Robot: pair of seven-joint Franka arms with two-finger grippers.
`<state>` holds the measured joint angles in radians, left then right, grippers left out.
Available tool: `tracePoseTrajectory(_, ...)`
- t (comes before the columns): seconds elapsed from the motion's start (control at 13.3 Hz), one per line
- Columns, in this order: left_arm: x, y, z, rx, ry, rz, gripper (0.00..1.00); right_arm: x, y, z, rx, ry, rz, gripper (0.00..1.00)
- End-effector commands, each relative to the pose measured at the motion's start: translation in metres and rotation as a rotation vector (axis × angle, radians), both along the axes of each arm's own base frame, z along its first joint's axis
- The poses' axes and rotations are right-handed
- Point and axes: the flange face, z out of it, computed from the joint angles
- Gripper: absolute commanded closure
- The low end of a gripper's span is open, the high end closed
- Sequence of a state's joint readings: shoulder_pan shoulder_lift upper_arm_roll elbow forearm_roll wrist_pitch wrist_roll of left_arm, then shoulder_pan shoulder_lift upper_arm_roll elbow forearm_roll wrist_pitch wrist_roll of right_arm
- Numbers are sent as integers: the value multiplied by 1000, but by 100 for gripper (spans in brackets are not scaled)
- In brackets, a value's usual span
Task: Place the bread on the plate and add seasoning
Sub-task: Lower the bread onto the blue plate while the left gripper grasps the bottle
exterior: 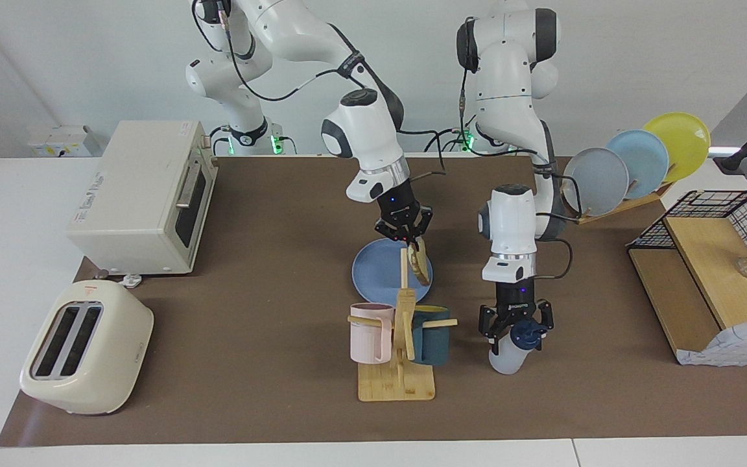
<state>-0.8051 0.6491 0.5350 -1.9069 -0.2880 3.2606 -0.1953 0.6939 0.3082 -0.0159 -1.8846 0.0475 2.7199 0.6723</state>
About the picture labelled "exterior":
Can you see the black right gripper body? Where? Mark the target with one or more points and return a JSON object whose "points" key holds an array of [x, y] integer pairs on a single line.
{"points": [[399, 211]]}

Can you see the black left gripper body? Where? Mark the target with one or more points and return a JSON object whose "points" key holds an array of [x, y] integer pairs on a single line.
{"points": [[515, 301]]}

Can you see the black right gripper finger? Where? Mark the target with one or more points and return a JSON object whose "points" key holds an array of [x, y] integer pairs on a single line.
{"points": [[391, 232], [424, 227]]}

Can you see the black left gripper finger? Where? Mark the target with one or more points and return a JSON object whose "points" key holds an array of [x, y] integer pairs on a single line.
{"points": [[544, 321], [491, 327]]}

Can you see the clear squeeze bottle blue cap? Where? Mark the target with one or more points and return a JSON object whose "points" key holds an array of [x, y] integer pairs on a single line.
{"points": [[506, 360]]}

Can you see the toasted bread slice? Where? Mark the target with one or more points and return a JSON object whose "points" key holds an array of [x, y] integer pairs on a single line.
{"points": [[420, 266]]}

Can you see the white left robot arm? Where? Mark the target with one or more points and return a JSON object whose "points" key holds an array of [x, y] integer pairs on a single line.
{"points": [[506, 78]]}

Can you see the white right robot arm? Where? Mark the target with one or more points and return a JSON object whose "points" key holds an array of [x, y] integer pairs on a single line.
{"points": [[360, 130]]}

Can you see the blue round plate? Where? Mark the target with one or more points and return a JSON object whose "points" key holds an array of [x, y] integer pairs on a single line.
{"points": [[377, 272]]}

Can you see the wooden plate rack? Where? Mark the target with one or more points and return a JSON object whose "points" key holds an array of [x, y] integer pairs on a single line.
{"points": [[613, 211]]}

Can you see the grey plate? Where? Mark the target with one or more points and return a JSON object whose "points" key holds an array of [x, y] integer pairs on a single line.
{"points": [[594, 181]]}

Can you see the light blue plate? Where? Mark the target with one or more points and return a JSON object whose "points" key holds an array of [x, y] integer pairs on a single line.
{"points": [[646, 159]]}

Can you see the yellow plate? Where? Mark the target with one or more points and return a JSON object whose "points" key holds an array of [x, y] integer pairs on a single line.
{"points": [[685, 139]]}

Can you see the dark teal mug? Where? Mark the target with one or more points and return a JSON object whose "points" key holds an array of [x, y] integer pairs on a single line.
{"points": [[432, 340]]}

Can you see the pink mug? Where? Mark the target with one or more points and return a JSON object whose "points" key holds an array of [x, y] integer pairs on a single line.
{"points": [[367, 337]]}

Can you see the wooden mug tree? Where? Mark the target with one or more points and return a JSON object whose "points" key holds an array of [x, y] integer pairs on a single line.
{"points": [[396, 386]]}

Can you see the brown table mat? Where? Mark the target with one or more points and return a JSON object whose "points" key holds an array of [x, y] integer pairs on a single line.
{"points": [[250, 292]]}

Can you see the wooden shelf stand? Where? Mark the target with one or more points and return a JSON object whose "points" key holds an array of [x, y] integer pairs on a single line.
{"points": [[704, 272]]}

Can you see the white toaster oven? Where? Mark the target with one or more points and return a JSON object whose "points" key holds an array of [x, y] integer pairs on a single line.
{"points": [[133, 194]]}

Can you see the white power plug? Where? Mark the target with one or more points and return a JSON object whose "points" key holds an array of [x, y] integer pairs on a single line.
{"points": [[130, 281]]}

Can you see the cream two-slot toaster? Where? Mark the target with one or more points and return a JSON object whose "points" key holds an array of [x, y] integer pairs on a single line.
{"points": [[88, 350]]}

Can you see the white wall box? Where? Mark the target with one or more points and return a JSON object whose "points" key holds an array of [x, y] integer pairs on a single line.
{"points": [[62, 141]]}

